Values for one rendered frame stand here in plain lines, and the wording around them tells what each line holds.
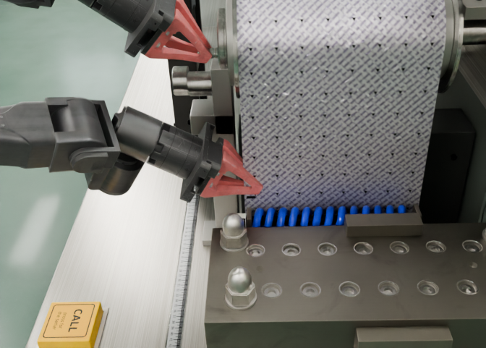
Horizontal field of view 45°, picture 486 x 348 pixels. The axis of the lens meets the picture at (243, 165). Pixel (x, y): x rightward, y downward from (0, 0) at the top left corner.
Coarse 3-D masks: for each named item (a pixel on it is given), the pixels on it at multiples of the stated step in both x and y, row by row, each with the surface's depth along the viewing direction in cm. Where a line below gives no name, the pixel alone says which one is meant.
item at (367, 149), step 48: (288, 96) 70; (336, 96) 70; (384, 96) 70; (432, 96) 70; (288, 144) 74; (336, 144) 74; (384, 144) 74; (288, 192) 78; (336, 192) 78; (384, 192) 78
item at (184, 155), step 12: (168, 132) 73; (180, 132) 74; (204, 132) 76; (168, 144) 72; (180, 144) 73; (192, 144) 73; (204, 144) 73; (156, 156) 72; (168, 156) 72; (180, 156) 73; (192, 156) 73; (204, 156) 71; (168, 168) 73; (180, 168) 73; (192, 168) 73; (204, 168) 70; (192, 180) 71; (192, 192) 73
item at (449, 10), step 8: (448, 0) 67; (448, 8) 67; (448, 16) 67; (448, 24) 66; (232, 32) 67; (448, 32) 67; (232, 40) 67; (448, 40) 67; (232, 48) 68; (448, 48) 67; (232, 56) 68; (448, 56) 68; (232, 64) 69; (232, 72) 70; (440, 72) 70; (232, 80) 71
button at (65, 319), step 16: (64, 304) 81; (80, 304) 81; (96, 304) 81; (48, 320) 79; (64, 320) 79; (80, 320) 79; (96, 320) 79; (48, 336) 76; (64, 336) 76; (80, 336) 76; (96, 336) 79
